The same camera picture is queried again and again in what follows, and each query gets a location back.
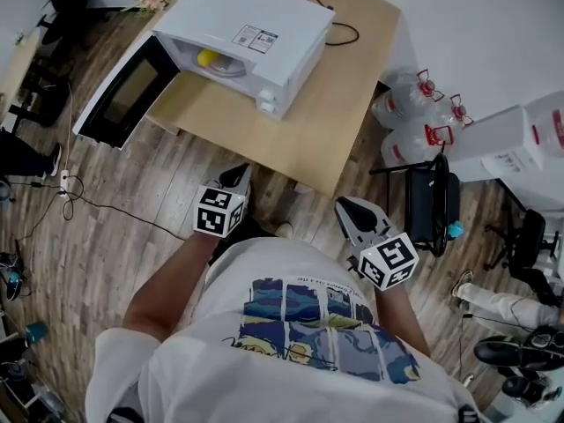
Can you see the white microwave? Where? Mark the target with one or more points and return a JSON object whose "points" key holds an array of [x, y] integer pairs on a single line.
{"points": [[247, 7]]}

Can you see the white cardboard box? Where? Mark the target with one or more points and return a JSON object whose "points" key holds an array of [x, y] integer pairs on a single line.
{"points": [[498, 143]]}

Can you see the white power strip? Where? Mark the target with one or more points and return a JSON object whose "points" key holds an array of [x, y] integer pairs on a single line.
{"points": [[64, 183]]}

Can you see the black folding chair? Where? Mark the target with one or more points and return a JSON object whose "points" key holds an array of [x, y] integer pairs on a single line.
{"points": [[429, 205]]}

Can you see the yellow corn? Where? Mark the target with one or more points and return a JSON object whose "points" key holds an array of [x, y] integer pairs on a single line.
{"points": [[207, 57]]}

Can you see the glass turntable plate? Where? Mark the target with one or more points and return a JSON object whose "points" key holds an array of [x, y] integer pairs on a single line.
{"points": [[231, 69]]}

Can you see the light wooden desk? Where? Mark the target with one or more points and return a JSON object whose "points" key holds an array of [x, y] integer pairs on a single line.
{"points": [[17, 69]]}

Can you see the white printed t-shirt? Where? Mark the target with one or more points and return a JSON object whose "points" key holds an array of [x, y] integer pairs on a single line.
{"points": [[264, 381]]}

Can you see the person's right forearm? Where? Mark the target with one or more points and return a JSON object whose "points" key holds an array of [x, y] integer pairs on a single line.
{"points": [[403, 320]]}

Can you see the person's black trousers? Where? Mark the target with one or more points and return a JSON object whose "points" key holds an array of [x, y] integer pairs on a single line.
{"points": [[247, 229]]}

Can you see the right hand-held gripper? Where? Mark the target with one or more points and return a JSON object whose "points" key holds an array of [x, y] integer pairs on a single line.
{"points": [[388, 258]]}

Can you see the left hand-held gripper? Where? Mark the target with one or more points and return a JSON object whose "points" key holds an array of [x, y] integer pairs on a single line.
{"points": [[216, 212]]}

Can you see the clear water jug red label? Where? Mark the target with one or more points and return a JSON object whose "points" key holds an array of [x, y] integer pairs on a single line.
{"points": [[551, 126]]}

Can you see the black office chair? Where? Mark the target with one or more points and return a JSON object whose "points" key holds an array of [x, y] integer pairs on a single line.
{"points": [[526, 240]]}

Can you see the person's white shoe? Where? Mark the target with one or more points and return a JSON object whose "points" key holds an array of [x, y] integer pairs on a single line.
{"points": [[285, 229]]}

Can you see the teal cup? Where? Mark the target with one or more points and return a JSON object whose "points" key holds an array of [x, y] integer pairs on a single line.
{"points": [[36, 332]]}

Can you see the person's left forearm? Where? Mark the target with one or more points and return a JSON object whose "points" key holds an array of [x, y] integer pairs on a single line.
{"points": [[172, 284]]}

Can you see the teal small object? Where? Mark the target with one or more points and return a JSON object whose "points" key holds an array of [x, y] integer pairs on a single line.
{"points": [[456, 228]]}

